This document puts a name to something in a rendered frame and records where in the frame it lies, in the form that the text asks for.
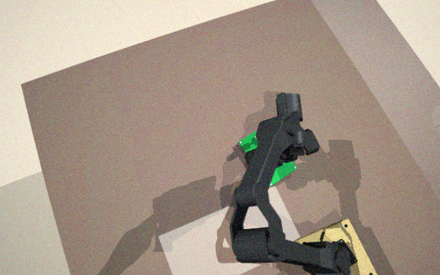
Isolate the green circuit board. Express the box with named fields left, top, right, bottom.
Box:
left=238, top=131, right=297, bottom=186

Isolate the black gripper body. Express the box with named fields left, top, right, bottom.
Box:
left=244, top=129, right=319, bottom=165

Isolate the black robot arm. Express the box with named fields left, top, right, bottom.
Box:
left=229, top=92, right=357, bottom=275

